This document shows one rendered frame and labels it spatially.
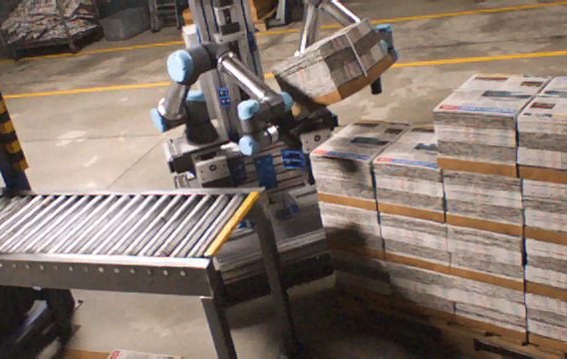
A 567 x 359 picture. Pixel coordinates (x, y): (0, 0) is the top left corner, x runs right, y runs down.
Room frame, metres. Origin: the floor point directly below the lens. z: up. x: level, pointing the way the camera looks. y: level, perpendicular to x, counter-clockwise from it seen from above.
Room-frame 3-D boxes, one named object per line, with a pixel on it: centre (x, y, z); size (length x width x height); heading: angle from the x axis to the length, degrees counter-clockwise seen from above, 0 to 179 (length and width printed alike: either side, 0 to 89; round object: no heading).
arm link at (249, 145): (2.40, 0.06, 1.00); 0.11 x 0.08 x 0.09; 135
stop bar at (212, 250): (2.15, 0.19, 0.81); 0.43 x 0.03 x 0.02; 155
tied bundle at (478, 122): (2.23, -0.79, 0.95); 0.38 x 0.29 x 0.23; 138
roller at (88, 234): (2.41, 0.73, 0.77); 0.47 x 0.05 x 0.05; 155
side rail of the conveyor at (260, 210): (2.66, 0.68, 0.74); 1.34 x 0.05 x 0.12; 65
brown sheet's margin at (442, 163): (2.23, -0.79, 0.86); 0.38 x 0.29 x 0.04; 138
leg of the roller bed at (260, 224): (2.39, 0.10, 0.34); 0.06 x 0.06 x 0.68; 65
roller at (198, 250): (2.19, 0.26, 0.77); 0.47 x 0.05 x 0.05; 155
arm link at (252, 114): (2.41, 0.05, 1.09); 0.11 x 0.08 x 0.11; 123
